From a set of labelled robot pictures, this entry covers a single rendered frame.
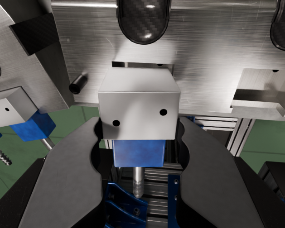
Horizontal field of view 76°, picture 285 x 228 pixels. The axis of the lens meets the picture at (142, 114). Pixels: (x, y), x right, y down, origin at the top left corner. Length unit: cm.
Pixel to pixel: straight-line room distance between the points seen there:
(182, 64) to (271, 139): 148
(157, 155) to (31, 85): 18
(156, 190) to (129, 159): 37
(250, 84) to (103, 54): 14
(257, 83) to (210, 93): 6
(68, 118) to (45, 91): 127
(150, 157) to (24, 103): 18
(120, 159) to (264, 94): 16
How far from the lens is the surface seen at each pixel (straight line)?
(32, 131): 29
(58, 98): 25
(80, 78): 17
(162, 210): 49
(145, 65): 19
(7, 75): 27
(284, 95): 22
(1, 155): 40
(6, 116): 28
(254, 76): 21
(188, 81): 17
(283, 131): 159
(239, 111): 31
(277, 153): 175
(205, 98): 18
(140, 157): 16
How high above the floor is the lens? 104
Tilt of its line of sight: 53 degrees down
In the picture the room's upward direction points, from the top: 169 degrees counter-clockwise
